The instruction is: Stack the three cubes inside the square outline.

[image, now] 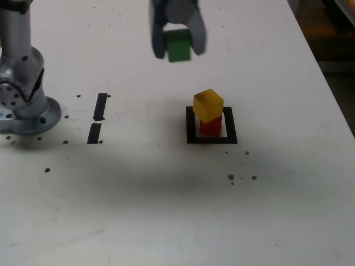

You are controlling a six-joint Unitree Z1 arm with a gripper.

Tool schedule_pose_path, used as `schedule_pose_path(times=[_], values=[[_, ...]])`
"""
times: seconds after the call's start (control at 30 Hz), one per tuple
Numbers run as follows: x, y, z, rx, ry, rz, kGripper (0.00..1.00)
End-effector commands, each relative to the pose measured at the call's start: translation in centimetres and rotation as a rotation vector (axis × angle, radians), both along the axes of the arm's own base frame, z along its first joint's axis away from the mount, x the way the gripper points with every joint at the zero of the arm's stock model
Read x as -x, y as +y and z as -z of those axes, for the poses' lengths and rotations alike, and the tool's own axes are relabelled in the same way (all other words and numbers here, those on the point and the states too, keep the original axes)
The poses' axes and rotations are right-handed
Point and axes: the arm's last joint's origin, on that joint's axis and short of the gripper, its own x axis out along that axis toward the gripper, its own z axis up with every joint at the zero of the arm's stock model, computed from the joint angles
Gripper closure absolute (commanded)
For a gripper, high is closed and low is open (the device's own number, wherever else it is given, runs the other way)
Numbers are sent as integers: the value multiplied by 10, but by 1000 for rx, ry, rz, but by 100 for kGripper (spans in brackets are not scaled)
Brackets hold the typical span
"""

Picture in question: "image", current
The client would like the black tape strip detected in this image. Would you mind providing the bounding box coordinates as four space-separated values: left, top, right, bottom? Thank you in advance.
87 93 108 145

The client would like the dark wooden furniture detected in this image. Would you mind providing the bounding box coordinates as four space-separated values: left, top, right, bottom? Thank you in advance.
321 0 355 34

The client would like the yellow cube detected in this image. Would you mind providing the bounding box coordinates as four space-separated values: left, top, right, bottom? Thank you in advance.
192 88 225 124

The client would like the red cube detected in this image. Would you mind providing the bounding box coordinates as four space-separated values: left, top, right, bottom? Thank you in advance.
199 115 223 137

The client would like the grey metal beam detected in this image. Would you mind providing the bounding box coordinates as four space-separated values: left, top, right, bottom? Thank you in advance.
318 60 355 74

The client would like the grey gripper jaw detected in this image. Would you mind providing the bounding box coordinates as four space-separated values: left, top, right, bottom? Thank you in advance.
166 0 209 57
149 0 170 60

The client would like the green cube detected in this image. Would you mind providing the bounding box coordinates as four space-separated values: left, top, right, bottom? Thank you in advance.
163 27 193 63

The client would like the black tape square outline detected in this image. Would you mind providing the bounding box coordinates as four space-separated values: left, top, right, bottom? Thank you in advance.
186 106 239 145

